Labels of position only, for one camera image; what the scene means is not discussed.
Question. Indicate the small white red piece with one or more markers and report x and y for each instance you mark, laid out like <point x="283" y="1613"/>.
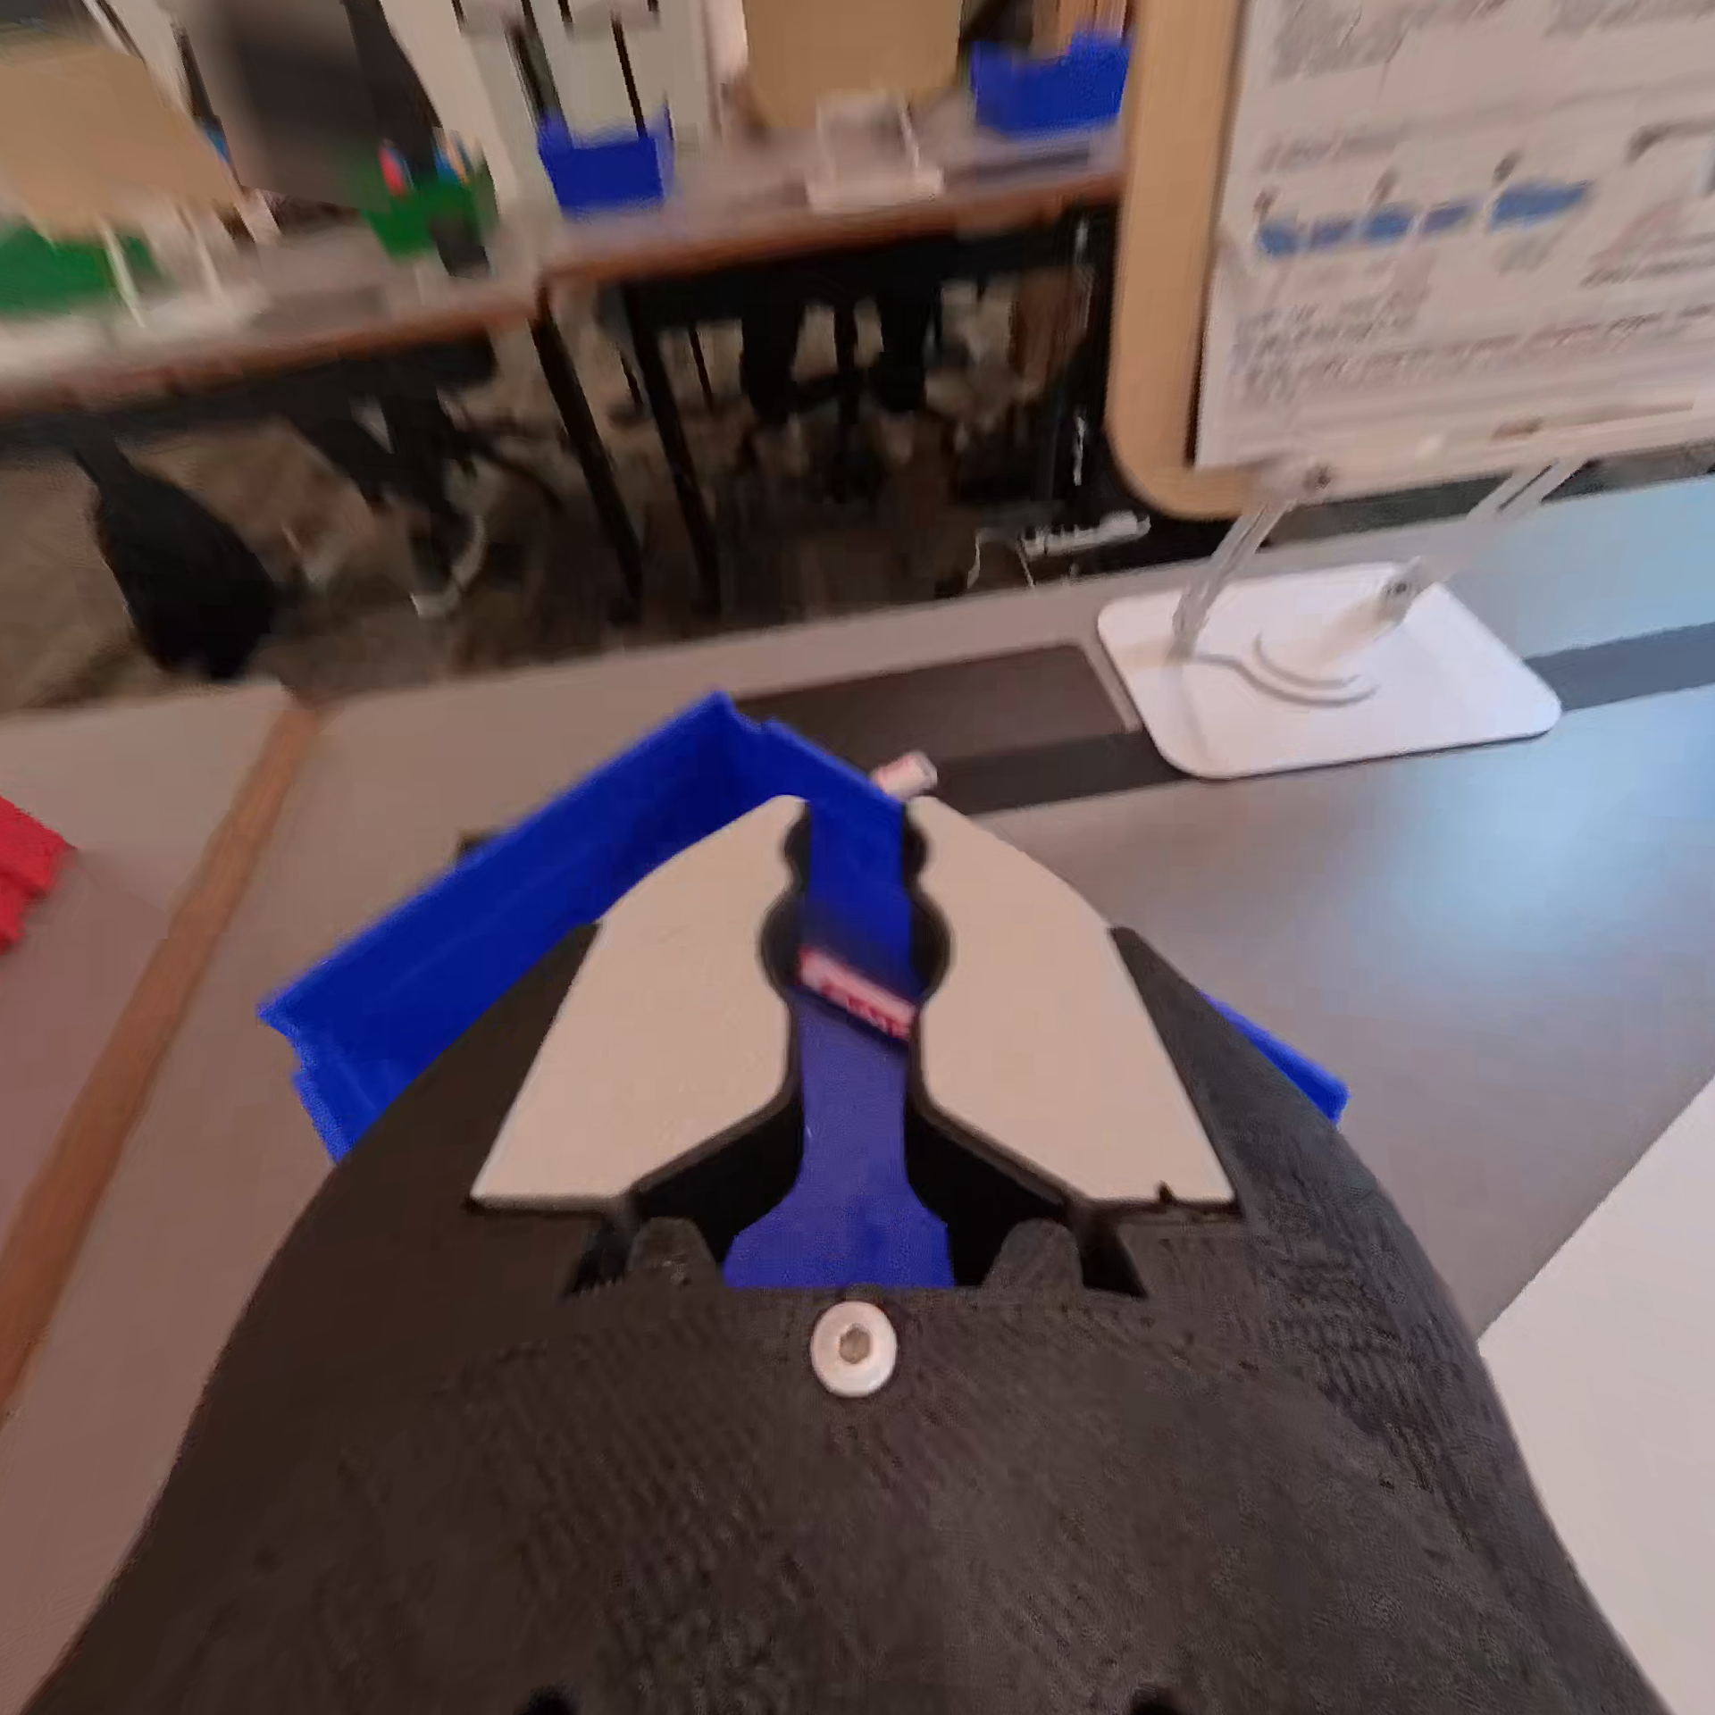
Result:
<point x="904" y="774"/>

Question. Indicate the wooden backing board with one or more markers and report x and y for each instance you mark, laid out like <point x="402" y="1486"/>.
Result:
<point x="1152" y="335"/>

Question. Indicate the black tape strip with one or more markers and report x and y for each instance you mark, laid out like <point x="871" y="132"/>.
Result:
<point x="1621" y="665"/>

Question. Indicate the white power strip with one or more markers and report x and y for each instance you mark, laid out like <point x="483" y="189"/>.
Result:
<point x="1084" y="534"/>

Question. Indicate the cardboard box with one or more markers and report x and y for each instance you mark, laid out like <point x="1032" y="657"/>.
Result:
<point x="106" y="142"/>
<point x="851" y="60"/>

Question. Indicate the red plastic bin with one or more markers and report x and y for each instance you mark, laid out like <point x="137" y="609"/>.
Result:
<point x="26" y="857"/>

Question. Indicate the clear acrylic holder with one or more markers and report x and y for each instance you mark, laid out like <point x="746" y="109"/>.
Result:
<point x="871" y="153"/>

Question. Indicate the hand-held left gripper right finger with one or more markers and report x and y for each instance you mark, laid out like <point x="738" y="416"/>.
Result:
<point x="1058" y="1045"/>

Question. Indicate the green plastic bin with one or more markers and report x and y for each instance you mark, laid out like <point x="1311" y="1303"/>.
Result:
<point x="68" y="268"/>
<point x="429" y="208"/>

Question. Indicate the red dry erase marker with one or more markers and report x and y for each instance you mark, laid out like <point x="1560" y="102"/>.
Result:
<point x="857" y="988"/>

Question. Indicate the printed instruction sign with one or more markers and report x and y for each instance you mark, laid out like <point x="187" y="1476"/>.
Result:
<point x="1461" y="227"/>

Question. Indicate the black bag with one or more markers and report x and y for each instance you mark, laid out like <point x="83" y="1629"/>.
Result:
<point x="188" y="576"/>

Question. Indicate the blue plastic bin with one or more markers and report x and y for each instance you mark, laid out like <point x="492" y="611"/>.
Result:
<point x="608" y="168"/>
<point x="1051" y="88"/>
<point x="535" y="884"/>

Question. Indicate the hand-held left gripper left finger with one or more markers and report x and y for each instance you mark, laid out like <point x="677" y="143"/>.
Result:
<point x="643" y="1045"/>

